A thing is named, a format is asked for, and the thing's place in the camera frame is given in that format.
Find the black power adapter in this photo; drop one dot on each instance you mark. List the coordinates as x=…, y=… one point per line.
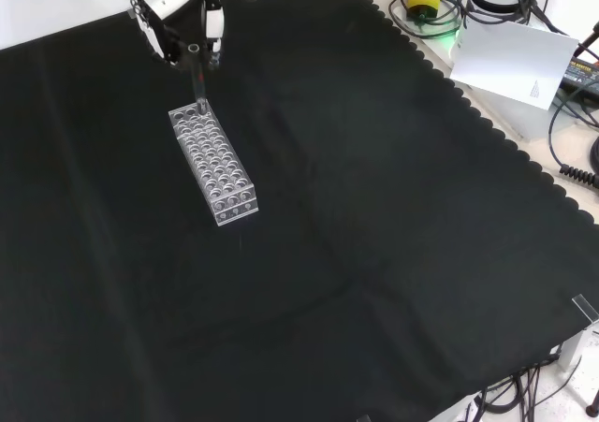
x=582, y=77

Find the clear acrylic test tube rack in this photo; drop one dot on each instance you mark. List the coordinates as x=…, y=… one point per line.
x=211, y=169

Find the pale paper board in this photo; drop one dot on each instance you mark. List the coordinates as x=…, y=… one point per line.
x=510, y=62

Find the white equipment box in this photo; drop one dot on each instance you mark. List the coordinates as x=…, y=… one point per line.
x=515, y=118

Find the clear glass test tube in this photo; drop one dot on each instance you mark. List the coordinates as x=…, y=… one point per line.
x=199, y=85

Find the grey metal bench frame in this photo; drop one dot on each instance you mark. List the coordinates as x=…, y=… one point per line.
x=573, y=347

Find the black bench cloth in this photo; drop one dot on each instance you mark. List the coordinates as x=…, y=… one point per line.
x=374, y=207

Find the clear acrylic bracket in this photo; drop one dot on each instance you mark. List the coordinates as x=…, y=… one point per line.
x=587, y=307

